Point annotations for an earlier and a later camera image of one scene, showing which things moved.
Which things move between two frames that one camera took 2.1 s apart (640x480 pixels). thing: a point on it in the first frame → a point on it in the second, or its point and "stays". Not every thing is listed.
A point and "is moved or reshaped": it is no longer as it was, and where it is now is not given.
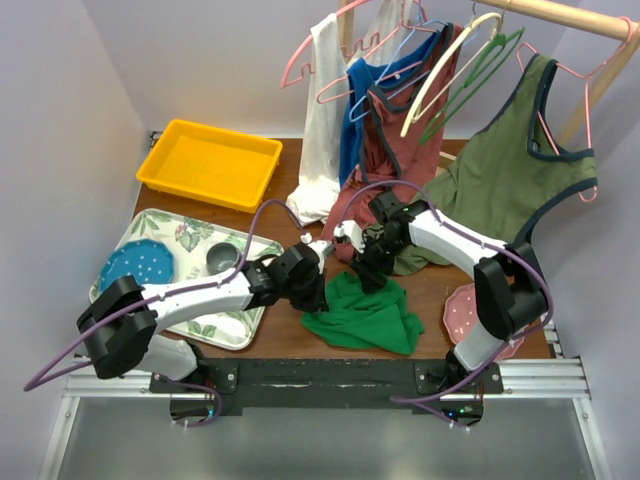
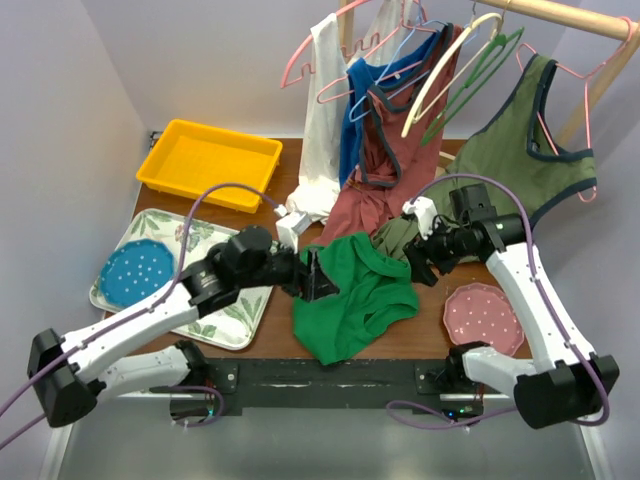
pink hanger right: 587,79 stays
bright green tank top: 379,319 is moved or reshaped
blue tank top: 360,79 stays
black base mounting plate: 455,385 stays
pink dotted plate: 461,316 stays
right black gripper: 371,281 → 420,271
